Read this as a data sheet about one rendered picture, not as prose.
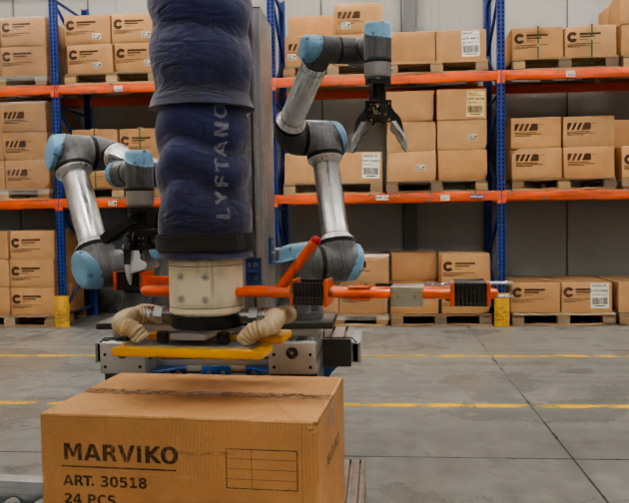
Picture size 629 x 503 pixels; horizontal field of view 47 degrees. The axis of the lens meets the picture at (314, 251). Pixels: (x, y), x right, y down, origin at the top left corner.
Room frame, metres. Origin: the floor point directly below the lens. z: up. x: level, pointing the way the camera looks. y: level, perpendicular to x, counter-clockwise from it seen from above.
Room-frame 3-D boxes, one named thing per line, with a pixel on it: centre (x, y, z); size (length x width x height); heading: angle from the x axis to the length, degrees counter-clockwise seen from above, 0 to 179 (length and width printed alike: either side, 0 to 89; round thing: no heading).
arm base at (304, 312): (2.24, 0.05, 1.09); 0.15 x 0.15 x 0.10
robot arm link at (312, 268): (2.24, 0.04, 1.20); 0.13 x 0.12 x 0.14; 111
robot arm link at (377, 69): (2.01, -0.18, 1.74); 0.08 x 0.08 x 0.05
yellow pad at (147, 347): (1.59, 0.27, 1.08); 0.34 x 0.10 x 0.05; 79
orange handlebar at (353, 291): (1.76, 0.04, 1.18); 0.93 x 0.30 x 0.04; 79
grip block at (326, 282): (1.64, 0.01, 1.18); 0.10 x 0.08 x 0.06; 169
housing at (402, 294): (1.60, -0.20, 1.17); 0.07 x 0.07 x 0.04; 79
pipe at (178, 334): (1.68, 0.25, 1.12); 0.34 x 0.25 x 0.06; 79
